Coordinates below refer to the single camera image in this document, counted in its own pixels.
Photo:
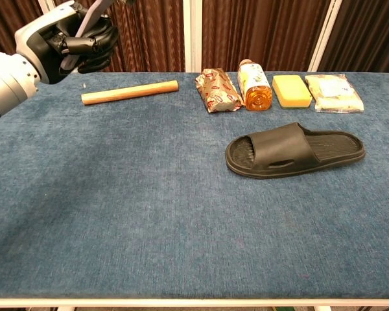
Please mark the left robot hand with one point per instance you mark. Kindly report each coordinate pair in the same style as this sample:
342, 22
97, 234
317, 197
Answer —
48, 42

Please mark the lavender plastic brush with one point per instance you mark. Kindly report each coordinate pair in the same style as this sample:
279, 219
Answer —
91, 14

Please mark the black slipper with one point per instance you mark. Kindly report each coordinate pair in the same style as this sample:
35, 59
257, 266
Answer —
278, 152

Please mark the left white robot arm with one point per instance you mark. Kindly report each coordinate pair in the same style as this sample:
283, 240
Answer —
6, 81

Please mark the brown curtain screen panel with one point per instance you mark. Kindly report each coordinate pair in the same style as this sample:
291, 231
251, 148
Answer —
262, 29
369, 35
149, 35
6, 19

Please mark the wooden rolling pin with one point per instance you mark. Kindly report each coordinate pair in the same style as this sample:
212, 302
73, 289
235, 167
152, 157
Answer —
129, 92

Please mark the brown foil snack packet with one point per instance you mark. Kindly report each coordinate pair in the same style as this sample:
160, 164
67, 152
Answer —
218, 90

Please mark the blue table cloth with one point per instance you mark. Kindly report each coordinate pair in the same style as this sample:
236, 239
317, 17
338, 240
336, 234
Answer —
149, 210

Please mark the amber tea bottle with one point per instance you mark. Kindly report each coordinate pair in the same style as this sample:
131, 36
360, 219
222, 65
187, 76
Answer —
256, 87

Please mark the yellow sponge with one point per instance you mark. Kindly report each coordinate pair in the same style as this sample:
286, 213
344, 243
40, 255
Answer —
291, 90

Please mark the clear bag of snacks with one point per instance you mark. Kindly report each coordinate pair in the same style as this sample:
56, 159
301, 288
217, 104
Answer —
334, 94

